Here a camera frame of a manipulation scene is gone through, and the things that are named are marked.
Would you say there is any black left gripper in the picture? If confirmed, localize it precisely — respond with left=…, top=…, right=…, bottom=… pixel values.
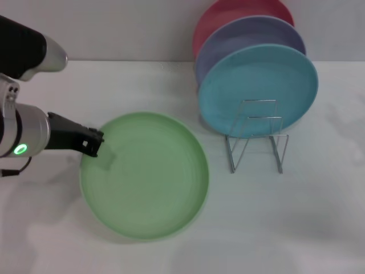
left=45, top=112, right=106, bottom=158

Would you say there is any green plate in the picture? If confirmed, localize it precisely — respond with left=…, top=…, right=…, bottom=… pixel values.
left=79, top=111, right=210, bottom=243

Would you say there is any teal blue plate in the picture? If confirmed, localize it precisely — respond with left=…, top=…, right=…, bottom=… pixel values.
left=197, top=43, right=319, bottom=139

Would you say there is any purple plate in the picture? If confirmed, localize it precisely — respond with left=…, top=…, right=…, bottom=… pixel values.
left=194, top=15, right=307, bottom=87

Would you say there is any red plate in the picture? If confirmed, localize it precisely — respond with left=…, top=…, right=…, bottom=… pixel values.
left=192, top=0, right=295, bottom=62

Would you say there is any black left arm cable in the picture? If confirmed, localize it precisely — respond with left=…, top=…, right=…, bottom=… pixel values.
left=0, top=156, right=33, bottom=177

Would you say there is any metal wire plate rack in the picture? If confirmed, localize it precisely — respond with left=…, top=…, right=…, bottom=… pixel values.
left=225, top=99, right=289, bottom=174

